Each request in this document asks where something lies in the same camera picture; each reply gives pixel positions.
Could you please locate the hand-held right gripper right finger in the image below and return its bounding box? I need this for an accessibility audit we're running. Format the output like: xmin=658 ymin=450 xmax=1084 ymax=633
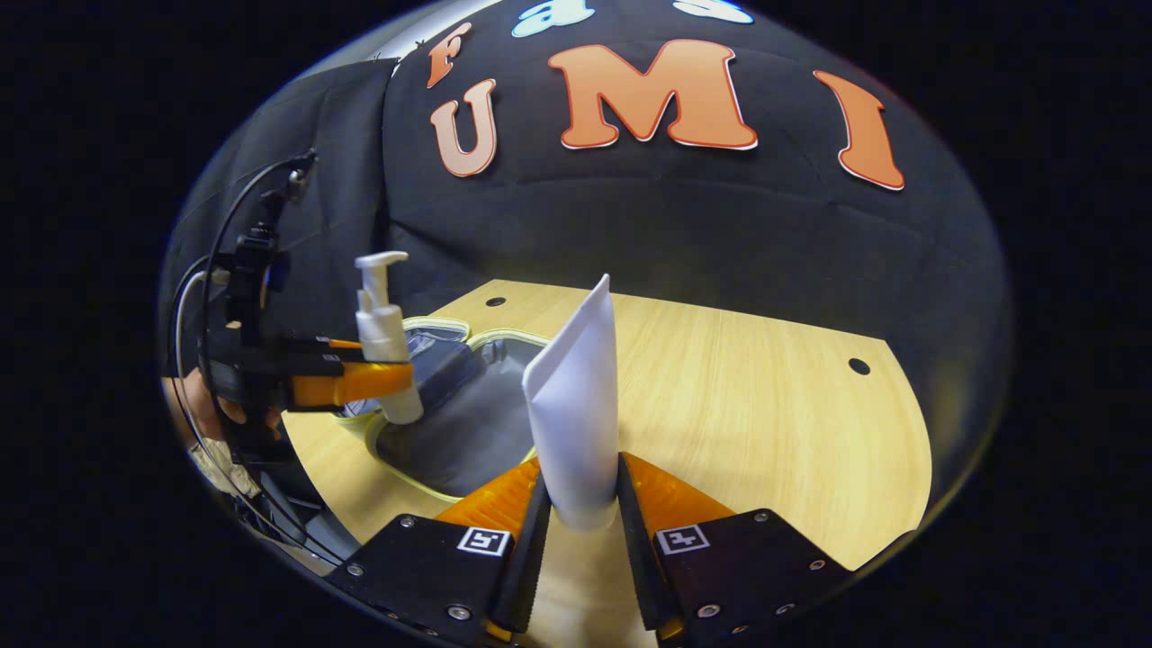
xmin=616 ymin=452 xmax=856 ymax=644

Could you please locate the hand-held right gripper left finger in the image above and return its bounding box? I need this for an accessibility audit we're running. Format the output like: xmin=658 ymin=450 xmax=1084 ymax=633
xmin=324 ymin=454 xmax=553 ymax=647

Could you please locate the white pump bottle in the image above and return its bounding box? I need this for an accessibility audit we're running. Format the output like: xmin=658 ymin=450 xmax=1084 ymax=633
xmin=354 ymin=251 xmax=425 ymax=425

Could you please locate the cream yellow suitcase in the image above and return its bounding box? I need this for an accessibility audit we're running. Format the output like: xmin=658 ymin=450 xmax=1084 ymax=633
xmin=337 ymin=317 xmax=552 ymax=503

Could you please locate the white squeeze tube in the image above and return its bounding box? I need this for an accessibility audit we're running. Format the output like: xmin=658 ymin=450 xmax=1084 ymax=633
xmin=522 ymin=274 xmax=622 ymax=532

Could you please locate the black cable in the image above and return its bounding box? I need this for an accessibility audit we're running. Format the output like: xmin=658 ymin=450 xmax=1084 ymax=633
xmin=198 ymin=151 xmax=347 ymax=566

